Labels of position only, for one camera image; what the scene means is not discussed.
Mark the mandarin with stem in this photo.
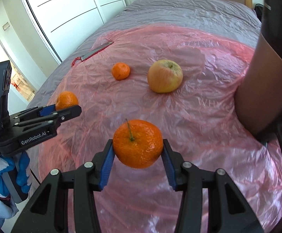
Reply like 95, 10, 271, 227
113, 119, 164, 169

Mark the large red-green apple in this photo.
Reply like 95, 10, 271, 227
147, 59, 184, 94

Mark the blue gloved left hand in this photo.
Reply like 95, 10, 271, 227
0, 151, 32, 198

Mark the pink plastic sheet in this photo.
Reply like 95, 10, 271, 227
32, 25, 282, 232

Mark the white wardrobe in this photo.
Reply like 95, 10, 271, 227
26, 0, 126, 61

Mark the black backpack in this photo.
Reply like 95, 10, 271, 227
254, 4, 264, 21

